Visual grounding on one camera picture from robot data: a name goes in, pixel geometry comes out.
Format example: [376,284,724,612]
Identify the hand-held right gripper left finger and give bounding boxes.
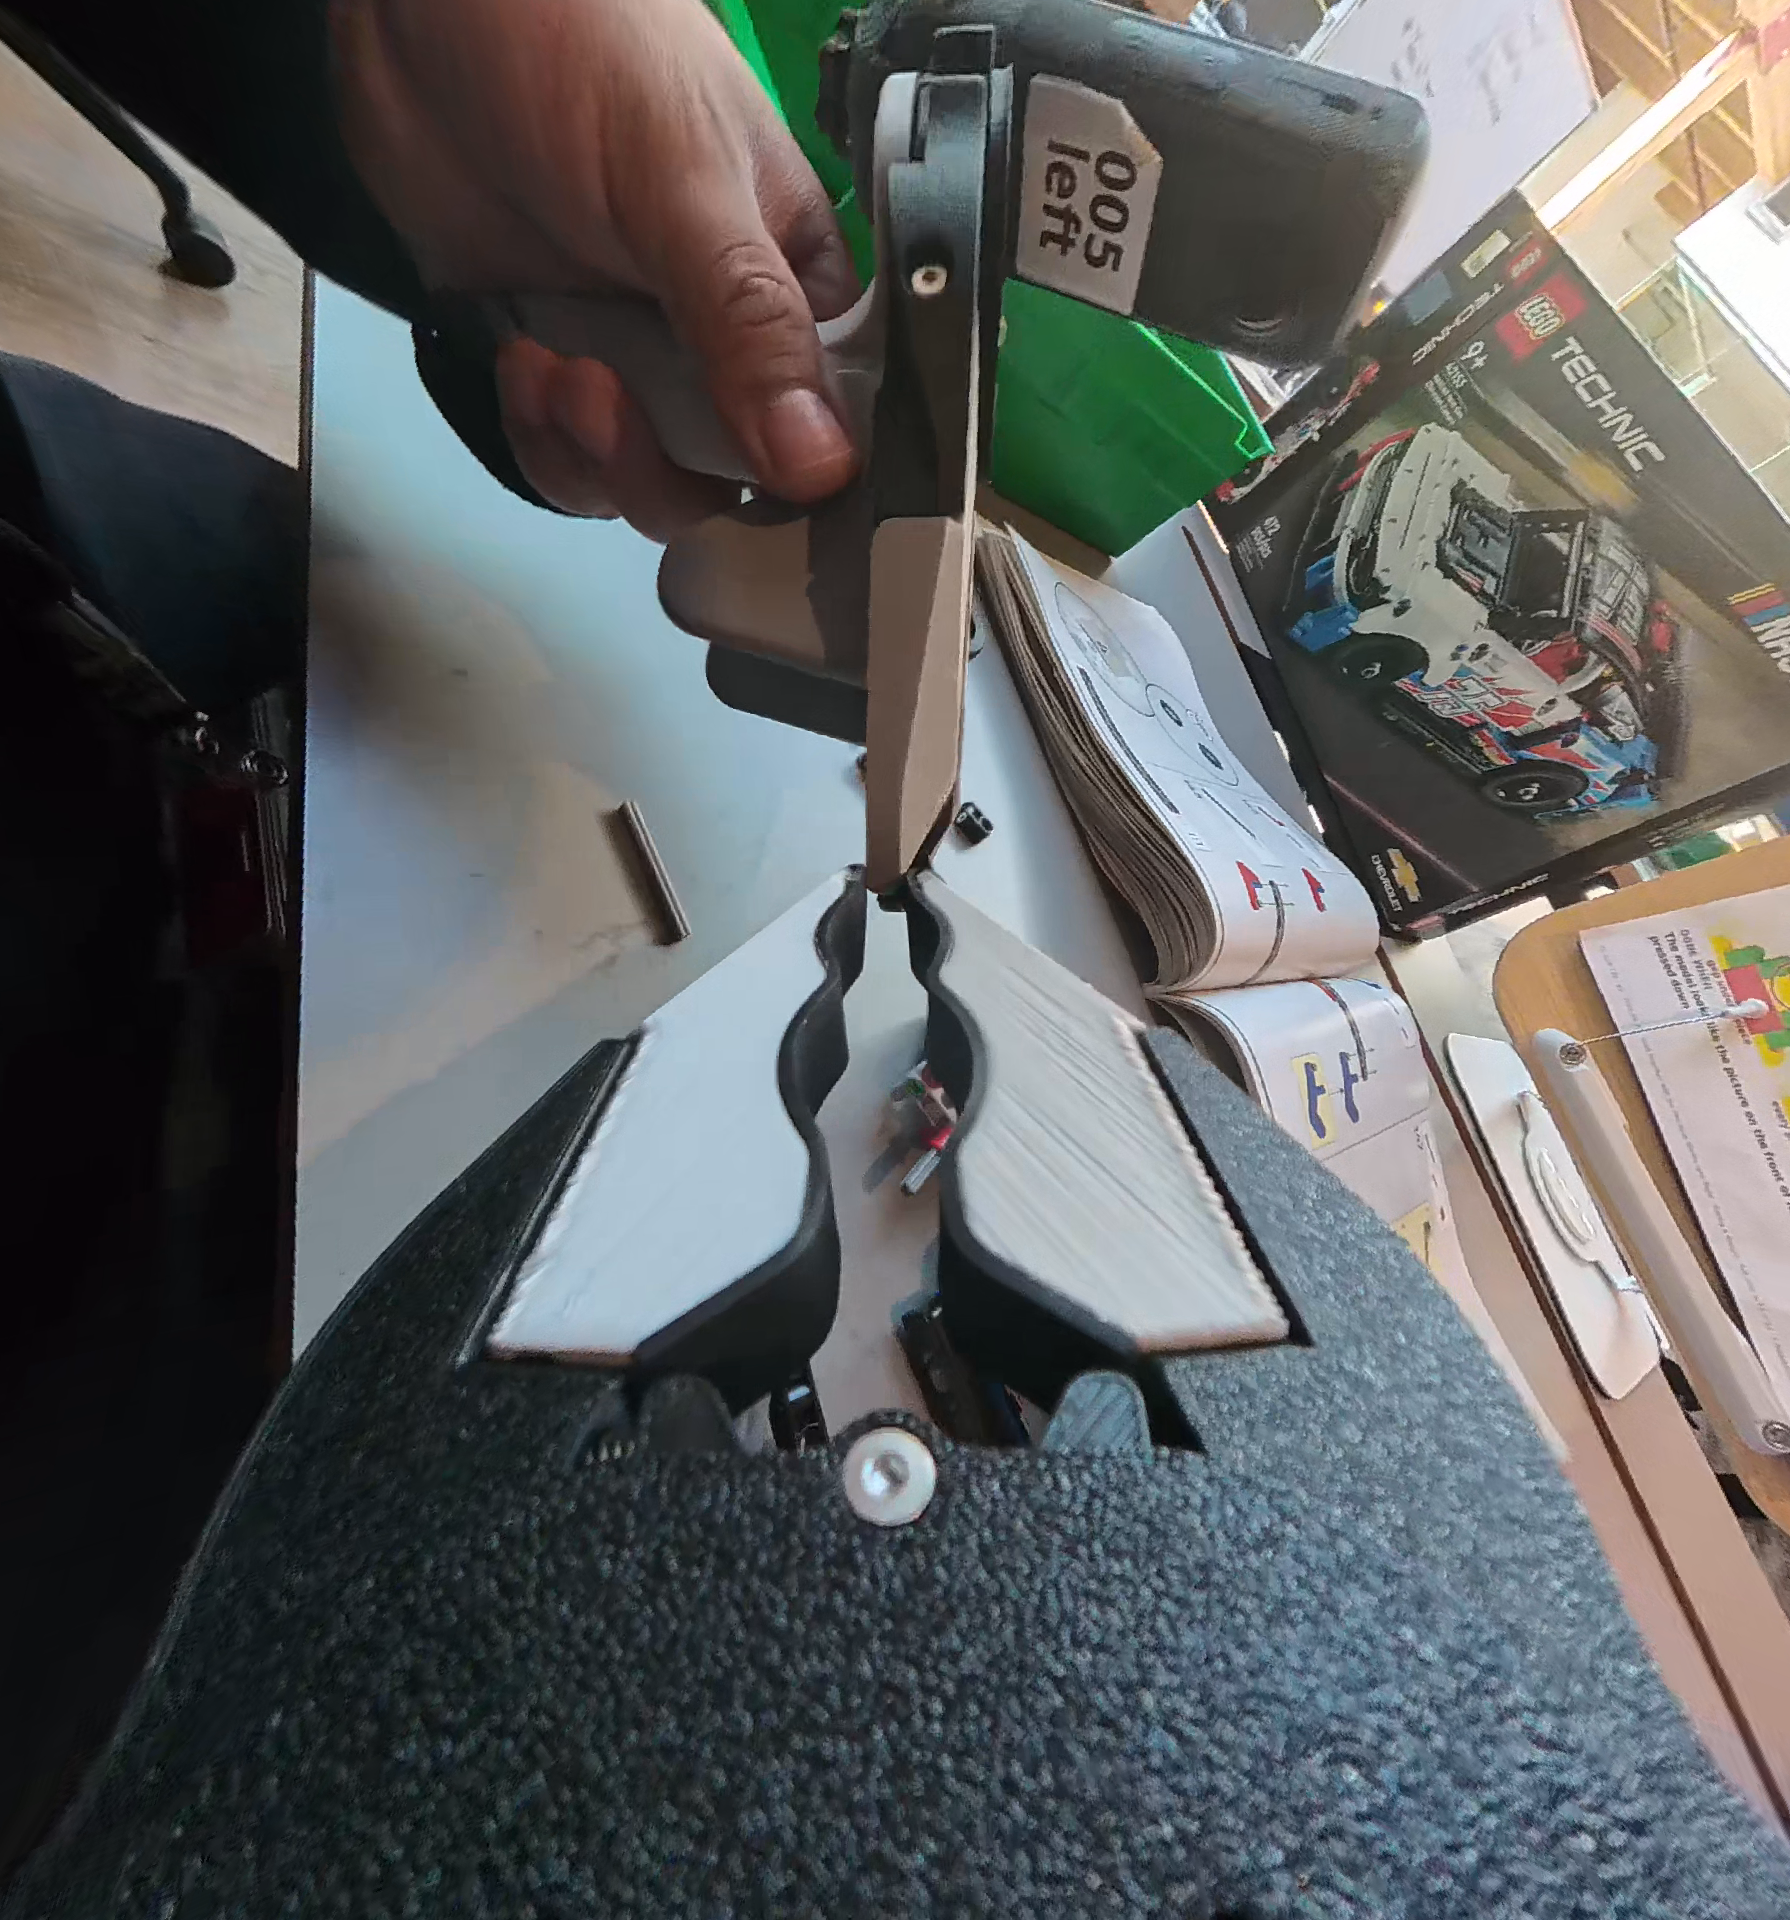
[487,866,870,1412]

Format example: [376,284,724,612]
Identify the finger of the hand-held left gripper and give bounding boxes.
[862,514,981,891]

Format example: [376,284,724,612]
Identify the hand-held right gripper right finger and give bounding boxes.
[902,871,1293,1418]

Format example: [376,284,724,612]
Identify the toy brick race car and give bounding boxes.
[768,1058,1032,1454]

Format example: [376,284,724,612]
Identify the green plastic bin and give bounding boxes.
[716,0,1274,561]

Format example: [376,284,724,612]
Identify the grey axle rod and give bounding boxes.
[616,798,690,946]

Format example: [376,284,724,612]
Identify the person's left hand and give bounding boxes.
[332,0,863,543]

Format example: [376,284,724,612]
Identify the open building instruction booklet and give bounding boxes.
[974,526,1497,1321]

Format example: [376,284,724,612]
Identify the whiteboard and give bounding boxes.
[1307,0,1603,294]

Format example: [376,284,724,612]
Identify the white stand base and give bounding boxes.
[1442,1027,1790,1456]

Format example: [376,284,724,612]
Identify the instruction sheet on stand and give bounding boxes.
[1490,817,1790,1569]

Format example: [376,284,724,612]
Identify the black toy set box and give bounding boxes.
[1210,188,1790,938]

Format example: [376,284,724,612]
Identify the person's black jacket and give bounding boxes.
[0,196,303,1920]

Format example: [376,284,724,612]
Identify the person's dark trousers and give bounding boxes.
[0,353,309,722]

